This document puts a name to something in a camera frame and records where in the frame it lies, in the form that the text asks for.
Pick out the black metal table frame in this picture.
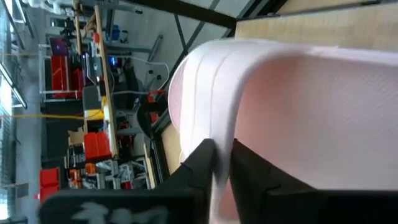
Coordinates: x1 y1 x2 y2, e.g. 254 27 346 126
124 0 280 29

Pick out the red storage bin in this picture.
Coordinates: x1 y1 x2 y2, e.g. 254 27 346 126
83 131 113 161
37 167 61 203
49 55 85 99

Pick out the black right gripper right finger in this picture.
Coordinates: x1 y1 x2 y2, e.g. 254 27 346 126
229 138 398 224

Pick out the wooden workbench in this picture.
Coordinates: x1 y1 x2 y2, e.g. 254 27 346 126
72 0 121 160

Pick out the wooden shelf with black frame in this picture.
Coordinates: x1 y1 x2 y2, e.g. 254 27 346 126
234 2 398 52

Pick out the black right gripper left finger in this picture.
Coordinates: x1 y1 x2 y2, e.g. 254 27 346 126
157 138 217 224

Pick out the white cable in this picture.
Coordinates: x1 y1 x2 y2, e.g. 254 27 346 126
111 55 170 94

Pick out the yellow cable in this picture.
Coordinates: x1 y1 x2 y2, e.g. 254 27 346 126
0 113 106 121

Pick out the pink slide sandal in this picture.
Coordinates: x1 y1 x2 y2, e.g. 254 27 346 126
167 37 398 224

